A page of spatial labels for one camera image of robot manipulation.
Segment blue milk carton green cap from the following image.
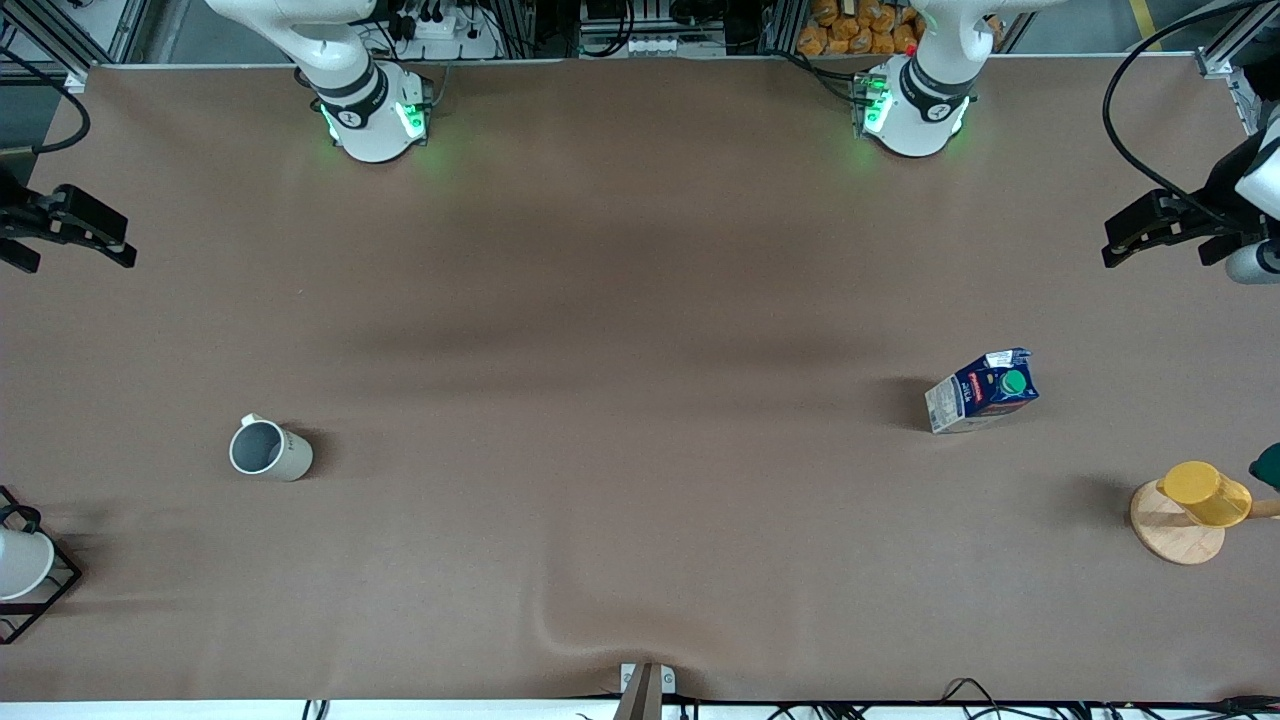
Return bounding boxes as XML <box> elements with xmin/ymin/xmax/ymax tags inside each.
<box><xmin>925</xmin><ymin>348</ymin><xmax>1040</xmax><ymax>435</ymax></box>

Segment beige ceramic mug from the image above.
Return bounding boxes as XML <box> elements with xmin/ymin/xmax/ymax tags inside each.
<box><xmin>230</xmin><ymin>413</ymin><xmax>314</xmax><ymax>483</ymax></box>

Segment yellow plastic cup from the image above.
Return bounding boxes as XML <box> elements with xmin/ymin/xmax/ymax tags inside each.
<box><xmin>1157</xmin><ymin>461</ymin><xmax>1253</xmax><ymax>528</ymax></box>

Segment round wooden cup stand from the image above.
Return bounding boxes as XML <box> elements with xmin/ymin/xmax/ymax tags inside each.
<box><xmin>1130</xmin><ymin>480</ymin><xmax>1280</xmax><ymax>566</ymax></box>

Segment white cup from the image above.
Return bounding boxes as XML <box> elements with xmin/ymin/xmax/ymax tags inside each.
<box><xmin>0</xmin><ymin>528</ymin><xmax>56</xmax><ymax>601</ymax></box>

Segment bag of orange snacks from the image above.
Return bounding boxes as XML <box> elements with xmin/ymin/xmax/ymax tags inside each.
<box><xmin>797</xmin><ymin>0</ymin><xmax>926</xmax><ymax>57</ymax></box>

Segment black electronics box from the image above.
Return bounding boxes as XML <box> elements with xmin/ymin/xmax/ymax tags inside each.
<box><xmin>580</xmin><ymin>0</ymin><xmax>651</xmax><ymax>31</ymax></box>

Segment brown table cover sheet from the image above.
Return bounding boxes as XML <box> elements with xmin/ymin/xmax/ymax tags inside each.
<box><xmin>0</xmin><ymin>55</ymin><xmax>1280</xmax><ymax>703</ymax></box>

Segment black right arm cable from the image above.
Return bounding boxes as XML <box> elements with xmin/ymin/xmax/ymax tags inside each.
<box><xmin>0</xmin><ymin>45</ymin><xmax>93</xmax><ymax>156</ymax></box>

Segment aluminium frame profile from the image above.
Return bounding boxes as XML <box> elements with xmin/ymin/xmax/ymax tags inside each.
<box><xmin>1195</xmin><ymin>0</ymin><xmax>1280</xmax><ymax>136</ymax></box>
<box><xmin>0</xmin><ymin>0</ymin><xmax>151</xmax><ymax>91</ymax></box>
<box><xmin>760</xmin><ymin>0</ymin><xmax>806</xmax><ymax>56</ymax></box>
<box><xmin>500</xmin><ymin>0</ymin><xmax>561</xmax><ymax>56</ymax></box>

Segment black wire rack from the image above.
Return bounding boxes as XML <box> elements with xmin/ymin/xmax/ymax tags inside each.
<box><xmin>0</xmin><ymin>486</ymin><xmax>83</xmax><ymax>645</ymax></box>

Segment long black cable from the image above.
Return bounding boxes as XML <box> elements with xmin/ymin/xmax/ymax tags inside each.
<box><xmin>690</xmin><ymin>697</ymin><xmax>1280</xmax><ymax>720</ymax></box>

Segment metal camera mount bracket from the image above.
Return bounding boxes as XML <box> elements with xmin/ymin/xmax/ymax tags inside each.
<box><xmin>619</xmin><ymin>662</ymin><xmax>677</xmax><ymax>720</ymax></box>

